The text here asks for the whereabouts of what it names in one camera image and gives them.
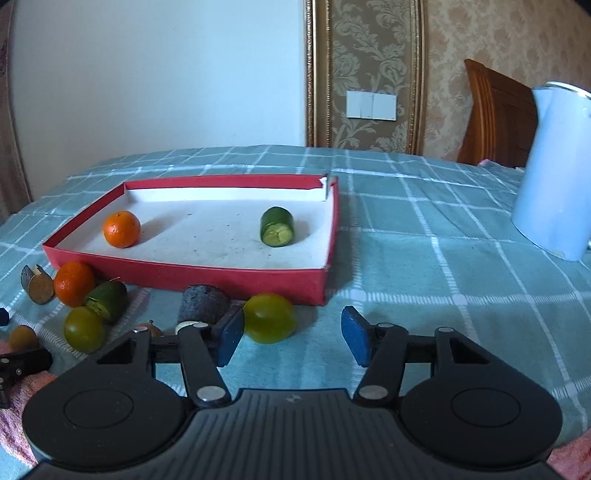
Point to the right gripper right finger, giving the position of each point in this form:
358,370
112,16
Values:
452,397

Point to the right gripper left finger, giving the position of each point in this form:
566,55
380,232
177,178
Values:
133,398

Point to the brown longan fruit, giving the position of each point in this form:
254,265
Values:
150,327
22,338

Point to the brown sugarcane piece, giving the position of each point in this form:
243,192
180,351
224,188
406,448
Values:
37,284

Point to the orange mandarin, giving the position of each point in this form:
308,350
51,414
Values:
73,282
121,229

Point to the dark purple yam piece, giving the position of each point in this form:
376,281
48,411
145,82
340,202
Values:
202,303

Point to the green tomato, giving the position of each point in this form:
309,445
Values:
269,318
84,330

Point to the green cucumber piece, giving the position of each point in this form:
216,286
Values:
277,227

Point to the dark green cucumber end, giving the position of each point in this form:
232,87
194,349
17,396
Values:
108,300

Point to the red shallow cardboard box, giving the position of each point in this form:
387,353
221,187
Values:
205,230

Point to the white electric kettle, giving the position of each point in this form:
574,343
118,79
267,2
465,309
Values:
552,208

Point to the wooden headboard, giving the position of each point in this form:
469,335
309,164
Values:
503,119

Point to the gold framed wallpaper panel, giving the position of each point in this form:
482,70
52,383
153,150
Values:
371,47

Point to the white wall switch panel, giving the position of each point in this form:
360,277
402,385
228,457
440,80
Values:
371,106

